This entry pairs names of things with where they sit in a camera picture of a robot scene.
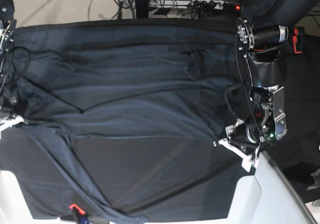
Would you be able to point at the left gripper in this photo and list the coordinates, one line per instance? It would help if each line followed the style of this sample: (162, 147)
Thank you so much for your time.
(243, 135)

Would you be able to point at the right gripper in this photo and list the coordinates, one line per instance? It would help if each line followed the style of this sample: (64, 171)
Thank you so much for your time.
(7, 111)

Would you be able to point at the dark grey T-shirt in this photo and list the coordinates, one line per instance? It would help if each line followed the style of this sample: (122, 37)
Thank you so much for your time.
(112, 89)

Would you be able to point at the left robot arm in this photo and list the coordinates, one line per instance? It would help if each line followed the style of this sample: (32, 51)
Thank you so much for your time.
(262, 28)

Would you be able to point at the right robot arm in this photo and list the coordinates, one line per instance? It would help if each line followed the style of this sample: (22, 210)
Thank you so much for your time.
(7, 29)

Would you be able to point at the black table cloth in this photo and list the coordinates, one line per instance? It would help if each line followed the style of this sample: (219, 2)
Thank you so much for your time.
(162, 174)

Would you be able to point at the white chair left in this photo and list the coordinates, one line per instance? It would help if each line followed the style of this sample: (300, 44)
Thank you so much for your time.
(13, 207)

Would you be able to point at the red and black clamp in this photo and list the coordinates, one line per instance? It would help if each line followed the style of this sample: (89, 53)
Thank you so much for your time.
(297, 39)

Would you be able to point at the blue clamp at bottom edge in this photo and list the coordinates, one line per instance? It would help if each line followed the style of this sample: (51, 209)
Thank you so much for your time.
(79, 214)

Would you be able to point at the white power strip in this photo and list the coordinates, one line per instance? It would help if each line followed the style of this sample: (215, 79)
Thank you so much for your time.
(184, 3)

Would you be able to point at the black monitor stand pole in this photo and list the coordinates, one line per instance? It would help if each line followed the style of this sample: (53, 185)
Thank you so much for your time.
(142, 8)

